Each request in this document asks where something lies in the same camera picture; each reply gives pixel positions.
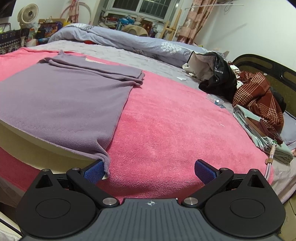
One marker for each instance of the purple fleece shirt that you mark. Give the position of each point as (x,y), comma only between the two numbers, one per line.
(63,111)

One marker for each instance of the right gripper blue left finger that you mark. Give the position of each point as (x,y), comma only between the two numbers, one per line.
(84,181)

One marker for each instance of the patterned woven bag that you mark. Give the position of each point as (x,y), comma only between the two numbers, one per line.
(10,40)

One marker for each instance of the blue-grey floral duvet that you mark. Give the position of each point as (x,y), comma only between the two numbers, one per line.
(173,53)

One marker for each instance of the black and beige jacket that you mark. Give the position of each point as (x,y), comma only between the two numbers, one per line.
(214,73)

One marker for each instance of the pink hula hoop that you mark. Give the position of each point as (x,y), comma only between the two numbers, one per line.
(66,10)

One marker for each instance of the pink checked curtain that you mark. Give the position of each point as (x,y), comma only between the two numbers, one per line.
(195,20)
(74,11)

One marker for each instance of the pink checked curtain right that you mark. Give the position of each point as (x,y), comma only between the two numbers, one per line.
(195,20)

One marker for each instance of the pink checked curtain left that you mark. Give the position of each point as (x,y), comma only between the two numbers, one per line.
(74,11)

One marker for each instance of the white electric fan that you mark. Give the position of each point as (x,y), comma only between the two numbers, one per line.
(27,15)

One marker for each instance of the wooden easel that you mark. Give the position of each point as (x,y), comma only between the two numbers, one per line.
(171,30)

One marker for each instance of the pink towel blanket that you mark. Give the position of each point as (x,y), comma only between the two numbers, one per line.
(164,128)

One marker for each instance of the white paper scrap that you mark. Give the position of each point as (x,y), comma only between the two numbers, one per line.
(182,78)

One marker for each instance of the folded pale green sheet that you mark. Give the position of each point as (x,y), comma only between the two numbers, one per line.
(256,129)

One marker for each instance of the dark bed headboard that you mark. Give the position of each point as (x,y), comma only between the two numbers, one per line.
(280,77)

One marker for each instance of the window with bars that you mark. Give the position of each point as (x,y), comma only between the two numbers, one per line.
(151,9)

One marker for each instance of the tan cat bed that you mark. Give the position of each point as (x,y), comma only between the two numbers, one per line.
(135,30)

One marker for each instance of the red plaid garment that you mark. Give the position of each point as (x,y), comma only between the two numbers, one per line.
(255,95)

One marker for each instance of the blue plush toy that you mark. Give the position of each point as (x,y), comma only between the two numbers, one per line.
(124,22)

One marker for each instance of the small plastic packet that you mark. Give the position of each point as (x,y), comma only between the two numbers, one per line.
(216,100)

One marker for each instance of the lavender butterfly bed sheet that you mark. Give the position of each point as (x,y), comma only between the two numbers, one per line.
(120,55)

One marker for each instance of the colourful toy box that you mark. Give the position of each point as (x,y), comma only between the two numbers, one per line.
(46,30)

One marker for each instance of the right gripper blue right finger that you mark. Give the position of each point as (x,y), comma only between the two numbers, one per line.
(214,180)

